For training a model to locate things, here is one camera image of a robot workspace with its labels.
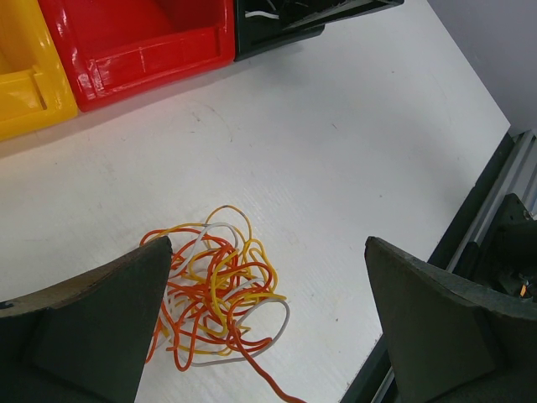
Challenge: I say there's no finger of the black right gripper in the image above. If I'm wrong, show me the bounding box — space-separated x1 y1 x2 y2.
279 0 404 29

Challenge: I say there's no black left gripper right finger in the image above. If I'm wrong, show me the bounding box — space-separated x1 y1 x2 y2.
365 237 536 402

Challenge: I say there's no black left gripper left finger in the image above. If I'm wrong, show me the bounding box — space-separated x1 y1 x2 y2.
1 237 172 402

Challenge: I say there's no orange wire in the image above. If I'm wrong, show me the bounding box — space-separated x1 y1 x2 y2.
139 228 307 403

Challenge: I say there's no black plastic bin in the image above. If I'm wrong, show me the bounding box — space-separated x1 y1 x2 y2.
234 0 325 61

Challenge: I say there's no red plastic bin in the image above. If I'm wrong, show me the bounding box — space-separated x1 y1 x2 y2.
39 0 235 112

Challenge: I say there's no yellow plastic bin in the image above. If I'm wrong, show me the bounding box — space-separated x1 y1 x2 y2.
1 1 78 140

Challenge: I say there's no right aluminium table rail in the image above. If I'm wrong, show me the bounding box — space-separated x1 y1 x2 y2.
373 129 537 403

